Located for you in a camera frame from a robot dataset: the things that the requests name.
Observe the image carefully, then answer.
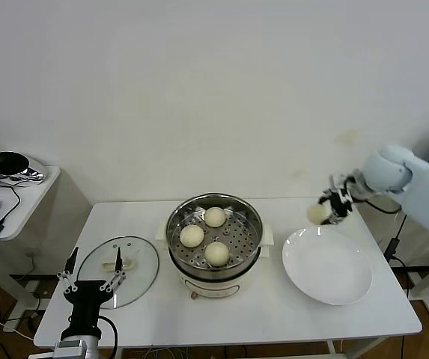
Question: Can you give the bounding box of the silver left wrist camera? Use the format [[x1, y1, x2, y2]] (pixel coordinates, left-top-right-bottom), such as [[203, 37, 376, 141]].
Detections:
[[52, 338, 88, 359]]

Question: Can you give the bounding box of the black hub cable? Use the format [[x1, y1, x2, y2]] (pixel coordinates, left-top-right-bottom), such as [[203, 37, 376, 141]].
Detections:
[[0, 180, 22, 229]]

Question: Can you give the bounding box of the white round plate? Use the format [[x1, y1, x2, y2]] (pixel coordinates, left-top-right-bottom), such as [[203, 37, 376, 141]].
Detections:
[[282, 227, 374, 307]]

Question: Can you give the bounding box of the white steamed baozi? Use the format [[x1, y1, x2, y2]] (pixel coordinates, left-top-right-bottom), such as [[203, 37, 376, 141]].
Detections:
[[179, 224, 205, 249], [306, 203, 329, 226], [203, 206, 227, 228], [204, 241, 231, 267]]

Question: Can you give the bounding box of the chrome and black headset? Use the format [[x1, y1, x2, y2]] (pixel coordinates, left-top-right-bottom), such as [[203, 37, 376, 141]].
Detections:
[[0, 150, 47, 185]]

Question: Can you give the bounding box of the cream electric cooker pot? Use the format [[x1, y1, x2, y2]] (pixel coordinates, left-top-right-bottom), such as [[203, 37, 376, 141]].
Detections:
[[156, 220, 276, 301]]

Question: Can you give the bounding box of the round glass pot lid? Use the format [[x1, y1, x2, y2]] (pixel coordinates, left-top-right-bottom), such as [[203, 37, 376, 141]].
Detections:
[[76, 234, 161, 310]]

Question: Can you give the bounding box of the perforated steel steamer basket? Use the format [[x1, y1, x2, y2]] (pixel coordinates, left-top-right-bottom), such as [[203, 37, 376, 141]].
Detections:
[[165, 192, 266, 280]]

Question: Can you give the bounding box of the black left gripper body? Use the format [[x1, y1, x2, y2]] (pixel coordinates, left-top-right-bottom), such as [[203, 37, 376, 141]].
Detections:
[[62, 280, 112, 331]]

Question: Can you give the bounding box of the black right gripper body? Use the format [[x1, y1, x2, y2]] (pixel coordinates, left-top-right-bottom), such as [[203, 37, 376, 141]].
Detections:
[[328, 174, 354, 221]]

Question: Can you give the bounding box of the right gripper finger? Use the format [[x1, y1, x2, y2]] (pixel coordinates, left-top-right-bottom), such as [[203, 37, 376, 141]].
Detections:
[[318, 188, 337, 205], [322, 212, 352, 227]]

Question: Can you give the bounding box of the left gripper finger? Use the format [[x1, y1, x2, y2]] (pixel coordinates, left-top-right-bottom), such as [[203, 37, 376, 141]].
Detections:
[[98, 246, 127, 293], [56, 246, 80, 295]]

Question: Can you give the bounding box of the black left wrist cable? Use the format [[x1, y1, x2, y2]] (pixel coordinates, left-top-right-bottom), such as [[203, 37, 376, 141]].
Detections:
[[97, 316, 119, 359]]

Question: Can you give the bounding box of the black charger cable with adapter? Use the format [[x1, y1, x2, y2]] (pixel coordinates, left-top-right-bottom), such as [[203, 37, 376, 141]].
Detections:
[[383, 213, 407, 271]]

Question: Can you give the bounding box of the white side table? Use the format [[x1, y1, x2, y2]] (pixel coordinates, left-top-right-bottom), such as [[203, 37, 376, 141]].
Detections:
[[358, 201, 429, 322], [0, 164, 94, 334]]

